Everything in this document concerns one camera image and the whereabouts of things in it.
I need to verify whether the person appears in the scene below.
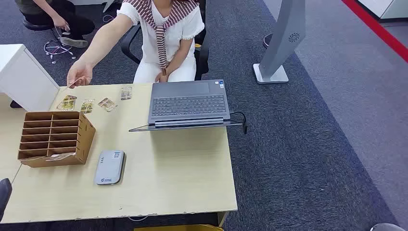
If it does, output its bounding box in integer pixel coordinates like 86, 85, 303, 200
14, 0, 96, 49
67, 0, 205, 89

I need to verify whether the grey kiosk stand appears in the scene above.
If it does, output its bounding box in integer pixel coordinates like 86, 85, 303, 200
253, 0, 306, 85

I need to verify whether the grey card reader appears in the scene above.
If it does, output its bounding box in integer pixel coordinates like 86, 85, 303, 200
94, 150, 126, 186

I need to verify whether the black stool chrome base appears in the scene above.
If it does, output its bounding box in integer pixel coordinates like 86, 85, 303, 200
22, 17, 77, 64

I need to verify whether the person's left hand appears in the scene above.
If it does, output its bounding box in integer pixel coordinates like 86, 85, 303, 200
154, 70, 169, 84

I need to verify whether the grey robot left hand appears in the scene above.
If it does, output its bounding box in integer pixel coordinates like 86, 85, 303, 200
0, 178, 13, 221

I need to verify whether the black office chair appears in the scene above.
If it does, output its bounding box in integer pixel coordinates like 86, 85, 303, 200
120, 0, 210, 81

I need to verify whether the white furniture panel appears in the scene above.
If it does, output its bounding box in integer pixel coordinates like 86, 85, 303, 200
68, 0, 116, 13

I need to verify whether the black laptop cable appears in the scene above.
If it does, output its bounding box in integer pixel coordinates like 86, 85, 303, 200
229, 111, 248, 135

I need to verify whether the grey laptop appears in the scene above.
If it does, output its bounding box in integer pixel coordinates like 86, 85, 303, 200
128, 79, 244, 133

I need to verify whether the person's right hand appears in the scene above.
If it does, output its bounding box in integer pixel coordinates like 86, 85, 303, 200
67, 60, 94, 89

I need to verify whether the wooden slotted card organizer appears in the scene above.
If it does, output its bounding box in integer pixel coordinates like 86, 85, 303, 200
17, 111, 96, 168

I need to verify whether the white cabinet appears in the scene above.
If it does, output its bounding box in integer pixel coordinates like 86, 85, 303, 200
357, 0, 408, 20
0, 44, 60, 112

